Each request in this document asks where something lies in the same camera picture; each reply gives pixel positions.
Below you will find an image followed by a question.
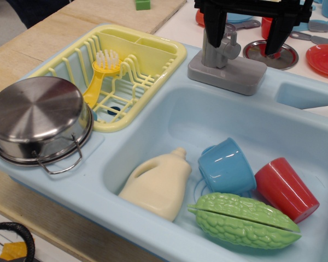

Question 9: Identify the blue plastic cup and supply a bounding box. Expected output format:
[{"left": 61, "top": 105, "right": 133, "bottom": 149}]
[{"left": 198, "top": 138, "right": 256, "bottom": 195}]

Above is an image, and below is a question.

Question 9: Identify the light blue toy sink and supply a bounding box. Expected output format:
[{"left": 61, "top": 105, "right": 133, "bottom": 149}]
[{"left": 0, "top": 62, "right": 328, "bottom": 261}]

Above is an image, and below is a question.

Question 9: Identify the yellow dish brush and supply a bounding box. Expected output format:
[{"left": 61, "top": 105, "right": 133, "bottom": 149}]
[{"left": 83, "top": 49, "right": 121, "bottom": 108}]

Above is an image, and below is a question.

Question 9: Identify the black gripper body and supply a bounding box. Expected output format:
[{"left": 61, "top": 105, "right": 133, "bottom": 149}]
[{"left": 194, "top": 1, "right": 313, "bottom": 22}]

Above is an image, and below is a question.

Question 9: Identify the grey toy knife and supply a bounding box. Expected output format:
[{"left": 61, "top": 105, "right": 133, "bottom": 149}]
[{"left": 290, "top": 31, "right": 328, "bottom": 45}]

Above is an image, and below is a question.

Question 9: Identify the grey toy spoon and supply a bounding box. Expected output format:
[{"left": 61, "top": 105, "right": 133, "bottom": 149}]
[{"left": 225, "top": 20, "right": 261, "bottom": 35}]

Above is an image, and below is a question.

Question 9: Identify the red plastic cup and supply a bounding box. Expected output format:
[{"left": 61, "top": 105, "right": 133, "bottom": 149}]
[{"left": 255, "top": 158, "right": 320, "bottom": 223}]

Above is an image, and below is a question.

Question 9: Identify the blue plastic plate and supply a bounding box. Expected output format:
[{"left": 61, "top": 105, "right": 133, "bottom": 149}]
[{"left": 227, "top": 13, "right": 253, "bottom": 23}]

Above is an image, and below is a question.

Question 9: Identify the red plastic plate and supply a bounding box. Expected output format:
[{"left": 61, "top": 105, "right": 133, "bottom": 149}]
[{"left": 306, "top": 44, "right": 328, "bottom": 78}]

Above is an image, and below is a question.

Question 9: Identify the yellow dish drying rack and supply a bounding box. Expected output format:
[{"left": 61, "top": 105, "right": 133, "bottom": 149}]
[{"left": 25, "top": 24, "right": 187, "bottom": 133}]

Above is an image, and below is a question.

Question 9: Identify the stainless steel pot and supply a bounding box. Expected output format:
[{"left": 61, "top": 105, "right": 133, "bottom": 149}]
[{"left": 0, "top": 76, "right": 94, "bottom": 175}]

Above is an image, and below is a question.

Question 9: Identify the green toy block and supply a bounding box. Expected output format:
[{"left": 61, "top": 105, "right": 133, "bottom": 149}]
[{"left": 134, "top": 0, "right": 151, "bottom": 10}]

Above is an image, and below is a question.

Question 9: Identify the wooden board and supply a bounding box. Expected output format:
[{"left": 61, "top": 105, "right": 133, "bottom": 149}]
[{"left": 50, "top": 0, "right": 187, "bottom": 35}]

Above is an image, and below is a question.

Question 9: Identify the grey toy spatula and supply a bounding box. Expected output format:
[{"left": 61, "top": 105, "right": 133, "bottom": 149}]
[{"left": 308, "top": 21, "right": 328, "bottom": 32}]

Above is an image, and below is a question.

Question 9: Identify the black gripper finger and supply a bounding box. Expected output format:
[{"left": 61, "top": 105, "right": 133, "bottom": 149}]
[
  {"left": 265, "top": 15, "right": 294, "bottom": 55},
  {"left": 203, "top": 7, "right": 227, "bottom": 48}
]

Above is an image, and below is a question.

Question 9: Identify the yellow tape piece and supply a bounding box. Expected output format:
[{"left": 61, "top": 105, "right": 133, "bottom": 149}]
[{"left": 0, "top": 242, "right": 27, "bottom": 261}]

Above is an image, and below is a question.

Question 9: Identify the blue toy utensil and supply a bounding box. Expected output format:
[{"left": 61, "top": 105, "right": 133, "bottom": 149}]
[{"left": 293, "top": 20, "right": 328, "bottom": 32}]

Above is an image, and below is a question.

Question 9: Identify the cream toy detergent bottle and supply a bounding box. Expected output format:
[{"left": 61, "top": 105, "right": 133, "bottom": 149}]
[{"left": 119, "top": 147, "right": 192, "bottom": 222}]

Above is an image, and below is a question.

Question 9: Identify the steel pot lid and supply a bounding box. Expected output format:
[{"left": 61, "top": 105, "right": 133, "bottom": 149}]
[{"left": 243, "top": 40, "right": 298, "bottom": 70}]

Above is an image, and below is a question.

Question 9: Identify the black cable loop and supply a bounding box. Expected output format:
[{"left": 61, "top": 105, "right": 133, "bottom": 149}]
[{"left": 0, "top": 222, "right": 36, "bottom": 262}]

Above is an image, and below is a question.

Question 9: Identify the green toy bitter gourd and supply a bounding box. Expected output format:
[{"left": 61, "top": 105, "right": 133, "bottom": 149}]
[{"left": 188, "top": 193, "right": 301, "bottom": 249}]

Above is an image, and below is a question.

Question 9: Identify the grey toy faucet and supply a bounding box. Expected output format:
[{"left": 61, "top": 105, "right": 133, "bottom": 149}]
[{"left": 188, "top": 31, "right": 267, "bottom": 96}]

